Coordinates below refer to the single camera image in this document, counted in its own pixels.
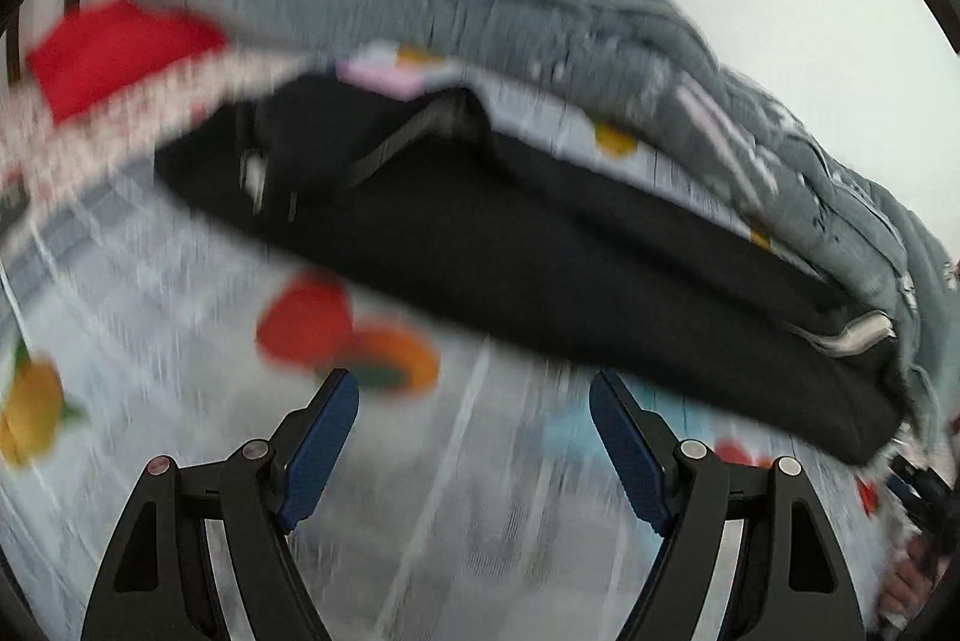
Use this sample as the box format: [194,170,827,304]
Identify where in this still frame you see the fruit print bed sheet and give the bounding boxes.
[0,41,927,641]

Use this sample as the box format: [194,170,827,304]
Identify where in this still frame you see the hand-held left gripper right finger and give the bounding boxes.
[589,370,882,641]

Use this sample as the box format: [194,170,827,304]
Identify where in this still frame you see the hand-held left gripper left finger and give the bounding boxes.
[81,369,360,641]

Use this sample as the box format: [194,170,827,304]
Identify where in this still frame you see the red floral white sheet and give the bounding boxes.
[0,48,320,203]

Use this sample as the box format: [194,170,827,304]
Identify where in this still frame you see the person's right hand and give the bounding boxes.
[876,536,935,634]

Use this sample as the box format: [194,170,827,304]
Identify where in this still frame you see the grey printed quilt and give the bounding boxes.
[127,0,960,454]

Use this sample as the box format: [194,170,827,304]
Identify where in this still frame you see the red pillow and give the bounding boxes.
[26,0,230,124]

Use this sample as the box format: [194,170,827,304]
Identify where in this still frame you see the black pants with white waistband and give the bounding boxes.
[154,74,905,469]

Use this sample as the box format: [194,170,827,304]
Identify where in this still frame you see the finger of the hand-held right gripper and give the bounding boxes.
[887,455,947,537]

